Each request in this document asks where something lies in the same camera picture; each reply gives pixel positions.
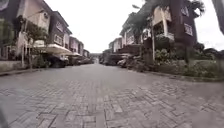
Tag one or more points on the green bushes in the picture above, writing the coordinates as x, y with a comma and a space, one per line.
200, 68

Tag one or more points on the low wall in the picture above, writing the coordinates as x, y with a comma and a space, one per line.
10, 65

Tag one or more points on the concrete kerb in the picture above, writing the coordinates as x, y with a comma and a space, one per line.
186, 77

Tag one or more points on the dark car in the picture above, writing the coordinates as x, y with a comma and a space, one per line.
85, 61

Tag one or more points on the pole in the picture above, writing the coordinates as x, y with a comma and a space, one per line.
153, 43

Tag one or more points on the row of houses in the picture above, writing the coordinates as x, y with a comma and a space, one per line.
173, 23
36, 20

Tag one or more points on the vehicle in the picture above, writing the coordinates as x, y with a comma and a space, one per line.
110, 59

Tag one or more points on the grey brick paved road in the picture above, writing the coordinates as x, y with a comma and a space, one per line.
110, 96

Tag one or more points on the large beige canopy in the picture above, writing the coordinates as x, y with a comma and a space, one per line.
55, 49

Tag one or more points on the small beige canopy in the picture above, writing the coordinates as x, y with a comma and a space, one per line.
76, 54

